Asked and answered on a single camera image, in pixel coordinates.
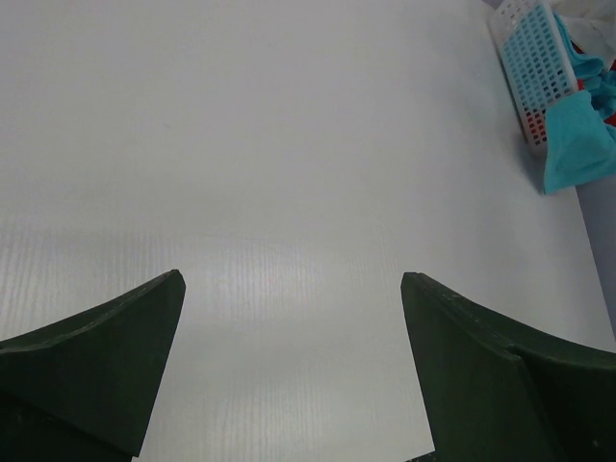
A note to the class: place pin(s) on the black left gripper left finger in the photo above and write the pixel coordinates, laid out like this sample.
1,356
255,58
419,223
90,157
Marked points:
84,388

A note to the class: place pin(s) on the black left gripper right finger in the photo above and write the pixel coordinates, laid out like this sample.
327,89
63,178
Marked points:
496,389

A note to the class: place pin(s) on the white t-shirt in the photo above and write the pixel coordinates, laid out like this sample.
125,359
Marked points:
591,24

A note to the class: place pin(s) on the turquoise t-shirt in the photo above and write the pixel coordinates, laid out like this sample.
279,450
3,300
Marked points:
581,146

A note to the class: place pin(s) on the red t-shirt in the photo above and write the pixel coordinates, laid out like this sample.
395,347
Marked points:
611,96

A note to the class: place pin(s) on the white plastic laundry basket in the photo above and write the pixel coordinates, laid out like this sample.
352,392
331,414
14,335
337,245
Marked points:
525,31

